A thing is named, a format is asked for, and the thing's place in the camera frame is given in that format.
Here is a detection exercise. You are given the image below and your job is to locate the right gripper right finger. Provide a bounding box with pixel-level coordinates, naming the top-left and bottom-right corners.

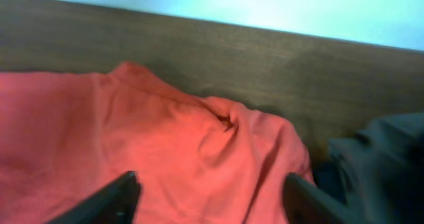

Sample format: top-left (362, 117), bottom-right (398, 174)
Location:
top-left (282, 173), bottom-right (358, 224)

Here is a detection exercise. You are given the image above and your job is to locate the orange t-shirt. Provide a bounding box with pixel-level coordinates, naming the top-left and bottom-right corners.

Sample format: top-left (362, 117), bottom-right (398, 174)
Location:
top-left (1, 62), bottom-right (312, 223)

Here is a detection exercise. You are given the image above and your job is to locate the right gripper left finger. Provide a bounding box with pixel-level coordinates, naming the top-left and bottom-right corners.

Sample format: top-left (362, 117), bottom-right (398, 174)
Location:
top-left (48, 171), bottom-right (142, 224)

